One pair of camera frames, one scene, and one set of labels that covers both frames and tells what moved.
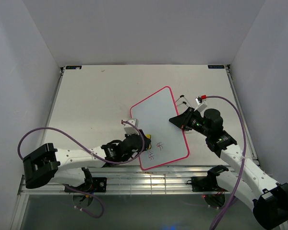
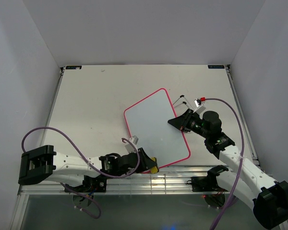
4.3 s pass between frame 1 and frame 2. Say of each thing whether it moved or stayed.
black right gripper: stayed
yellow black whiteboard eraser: moved
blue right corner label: stayed
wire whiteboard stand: stayed
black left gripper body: moved
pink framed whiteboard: stayed
